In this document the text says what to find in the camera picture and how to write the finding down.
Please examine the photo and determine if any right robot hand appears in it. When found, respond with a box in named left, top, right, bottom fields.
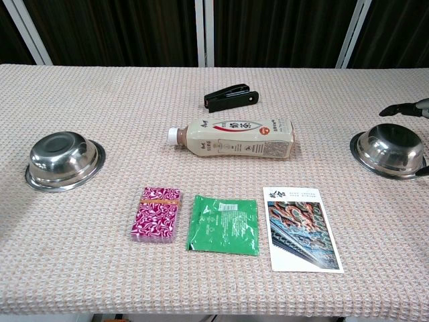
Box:
left=379, top=99, right=429, bottom=177

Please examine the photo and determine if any pink white card deck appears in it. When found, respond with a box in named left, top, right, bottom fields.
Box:
left=129, top=186, right=184, bottom=244

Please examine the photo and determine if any dark pleated curtain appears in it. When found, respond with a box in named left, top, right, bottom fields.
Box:
left=0, top=0, right=36, bottom=65
left=21, top=0, right=198, bottom=67
left=348, top=0, right=429, bottom=70
left=213, top=0, right=358, bottom=69

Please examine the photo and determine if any stainless steel bowl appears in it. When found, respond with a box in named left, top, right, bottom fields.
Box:
left=25, top=130, right=107, bottom=193
left=349, top=123, right=428, bottom=182

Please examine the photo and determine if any dragon photo postcard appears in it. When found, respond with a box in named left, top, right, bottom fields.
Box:
left=262, top=186, right=345, bottom=274

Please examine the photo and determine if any milk tea plastic bottle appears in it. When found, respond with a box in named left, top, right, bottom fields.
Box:
left=167, top=117, right=296, bottom=161

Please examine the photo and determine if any green foil sachet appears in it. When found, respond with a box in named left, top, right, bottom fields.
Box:
left=186, top=195, right=260, bottom=257

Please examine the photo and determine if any black stapler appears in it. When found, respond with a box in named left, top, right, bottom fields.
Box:
left=203, top=83, right=261, bottom=114

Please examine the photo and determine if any beige waffle tablecloth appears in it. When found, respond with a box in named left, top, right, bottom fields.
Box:
left=0, top=63, right=429, bottom=322

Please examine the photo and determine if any white metal frame post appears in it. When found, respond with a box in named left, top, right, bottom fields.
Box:
left=2, top=0, right=54, bottom=66
left=334, top=0, right=373, bottom=70
left=194, top=0, right=215, bottom=68

